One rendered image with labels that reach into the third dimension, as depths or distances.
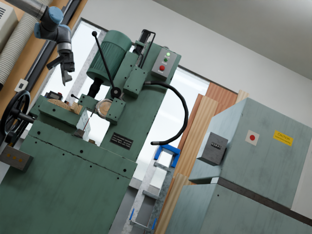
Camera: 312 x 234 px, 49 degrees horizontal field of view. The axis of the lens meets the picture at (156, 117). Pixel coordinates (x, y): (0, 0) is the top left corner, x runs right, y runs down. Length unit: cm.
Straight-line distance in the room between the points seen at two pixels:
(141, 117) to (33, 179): 66
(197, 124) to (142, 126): 157
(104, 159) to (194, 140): 175
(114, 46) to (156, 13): 185
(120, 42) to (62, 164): 81
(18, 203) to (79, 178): 30
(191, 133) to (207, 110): 31
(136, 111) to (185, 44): 199
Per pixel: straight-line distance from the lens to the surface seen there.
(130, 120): 194
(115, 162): 179
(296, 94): 421
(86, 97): 205
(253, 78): 400
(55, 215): 180
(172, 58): 203
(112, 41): 212
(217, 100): 368
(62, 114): 180
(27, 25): 358
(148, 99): 198
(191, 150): 338
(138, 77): 193
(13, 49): 349
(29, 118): 208
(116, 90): 193
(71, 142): 181
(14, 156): 176
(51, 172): 180
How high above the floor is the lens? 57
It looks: 16 degrees up
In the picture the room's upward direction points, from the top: 23 degrees clockwise
